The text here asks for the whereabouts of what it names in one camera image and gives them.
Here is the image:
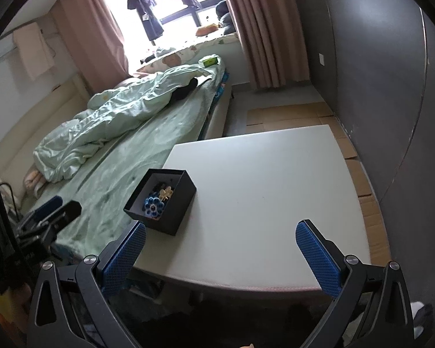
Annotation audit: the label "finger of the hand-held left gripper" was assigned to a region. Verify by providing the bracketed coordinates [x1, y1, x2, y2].
[40, 201, 83, 233]
[22, 196, 64, 225]

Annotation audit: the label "pink curtain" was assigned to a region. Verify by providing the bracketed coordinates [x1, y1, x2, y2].
[60, 0, 131, 97]
[219, 0, 310, 88]

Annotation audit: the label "blue flower brooch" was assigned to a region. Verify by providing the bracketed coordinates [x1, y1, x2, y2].
[144, 196, 164, 218]

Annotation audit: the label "flattened cardboard sheets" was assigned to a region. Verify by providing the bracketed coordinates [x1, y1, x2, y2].
[246, 101, 392, 262]

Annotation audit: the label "black window railing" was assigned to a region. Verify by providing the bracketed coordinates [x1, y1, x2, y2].
[159, 0, 227, 27]

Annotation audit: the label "pale green duvet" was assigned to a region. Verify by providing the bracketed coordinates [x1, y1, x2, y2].
[32, 56, 222, 182]

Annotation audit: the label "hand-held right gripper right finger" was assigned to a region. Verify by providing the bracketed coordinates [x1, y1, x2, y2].
[295, 219, 416, 348]

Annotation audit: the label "white sock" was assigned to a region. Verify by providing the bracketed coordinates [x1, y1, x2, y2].
[409, 301, 426, 341]

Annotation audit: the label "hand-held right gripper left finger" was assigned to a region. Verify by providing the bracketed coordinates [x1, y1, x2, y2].
[27, 220, 147, 348]

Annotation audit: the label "dark cushion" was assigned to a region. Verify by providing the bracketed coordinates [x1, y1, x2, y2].
[215, 0, 236, 35]

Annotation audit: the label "black cloth item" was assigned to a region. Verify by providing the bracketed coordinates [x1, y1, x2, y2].
[170, 78, 198, 102]

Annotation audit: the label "white bed frame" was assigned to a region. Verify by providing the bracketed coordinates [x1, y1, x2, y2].
[201, 80, 234, 140]

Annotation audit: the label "cream padded headboard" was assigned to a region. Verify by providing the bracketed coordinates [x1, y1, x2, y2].
[0, 76, 95, 204]

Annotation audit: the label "pink hanging towel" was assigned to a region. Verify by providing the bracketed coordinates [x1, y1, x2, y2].
[12, 22, 55, 81]

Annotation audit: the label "orange plush toy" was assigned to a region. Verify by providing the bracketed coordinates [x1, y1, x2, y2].
[196, 23, 220, 37]

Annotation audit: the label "pink pillow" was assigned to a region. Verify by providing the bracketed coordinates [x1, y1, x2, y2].
[23, 167, 48, 193]

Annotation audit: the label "bed with green sheet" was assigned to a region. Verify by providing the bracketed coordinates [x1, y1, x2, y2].
[32, 69, 227, 262]

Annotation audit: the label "black jewelry box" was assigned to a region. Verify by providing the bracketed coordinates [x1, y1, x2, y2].
[123, 168, 197, 236]

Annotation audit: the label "floral window seat cushion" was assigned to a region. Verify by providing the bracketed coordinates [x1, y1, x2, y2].
[136, 31, 240, 78]

